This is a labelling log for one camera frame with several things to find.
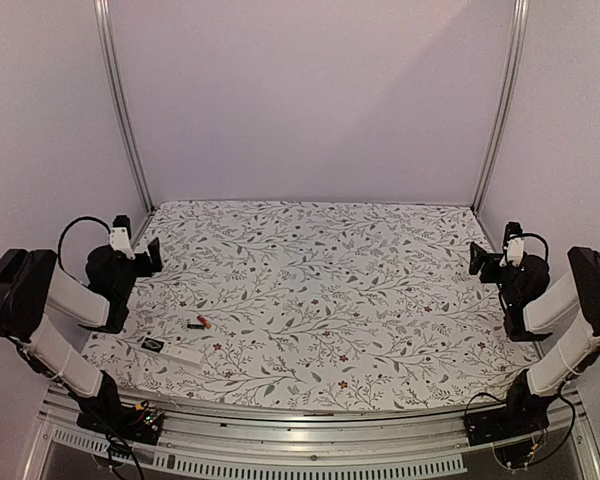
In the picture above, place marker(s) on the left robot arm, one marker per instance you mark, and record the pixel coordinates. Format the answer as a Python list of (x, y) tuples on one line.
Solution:
[(32, 282)]

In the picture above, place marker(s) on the red AAA battery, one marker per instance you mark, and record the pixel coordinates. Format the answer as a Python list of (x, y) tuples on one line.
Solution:
[(204, 322)]

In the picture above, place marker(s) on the floral patterned table mat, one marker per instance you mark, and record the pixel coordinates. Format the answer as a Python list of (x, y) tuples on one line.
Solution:
[(316, 306)]

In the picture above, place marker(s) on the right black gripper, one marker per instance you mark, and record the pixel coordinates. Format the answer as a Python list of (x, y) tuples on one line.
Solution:
[(478, 263)]

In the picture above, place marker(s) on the front aluminium rail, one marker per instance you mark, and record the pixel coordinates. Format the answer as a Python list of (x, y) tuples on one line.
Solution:
[(207, 440)]

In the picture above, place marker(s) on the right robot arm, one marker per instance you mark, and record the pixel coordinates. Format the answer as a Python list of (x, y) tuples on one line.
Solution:
[(533, 305)]

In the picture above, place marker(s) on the white remote control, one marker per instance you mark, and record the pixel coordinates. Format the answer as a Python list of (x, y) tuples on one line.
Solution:
[(171, 352)]

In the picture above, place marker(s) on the left aluminium frame post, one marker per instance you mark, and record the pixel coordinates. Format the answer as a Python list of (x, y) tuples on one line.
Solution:
[(114, 77)]

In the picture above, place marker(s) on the aluminium frame post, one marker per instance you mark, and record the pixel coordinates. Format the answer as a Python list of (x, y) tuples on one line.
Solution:
[(511, 71), (114, 77)]

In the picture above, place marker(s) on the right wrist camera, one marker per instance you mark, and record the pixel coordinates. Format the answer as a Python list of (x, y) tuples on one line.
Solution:
[(513, 245)]

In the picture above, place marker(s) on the right aluminium frame post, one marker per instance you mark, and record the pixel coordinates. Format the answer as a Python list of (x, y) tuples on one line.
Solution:
[(511, 71)]

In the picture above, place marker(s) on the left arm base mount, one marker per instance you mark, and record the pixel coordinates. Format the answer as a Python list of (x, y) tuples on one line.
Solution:
[(140, 423)]

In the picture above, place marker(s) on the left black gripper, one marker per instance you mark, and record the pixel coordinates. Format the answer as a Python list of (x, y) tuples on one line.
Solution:
[(147, 268)]

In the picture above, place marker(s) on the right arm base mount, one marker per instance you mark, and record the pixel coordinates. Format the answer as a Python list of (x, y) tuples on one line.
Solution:
[(494, 425)]

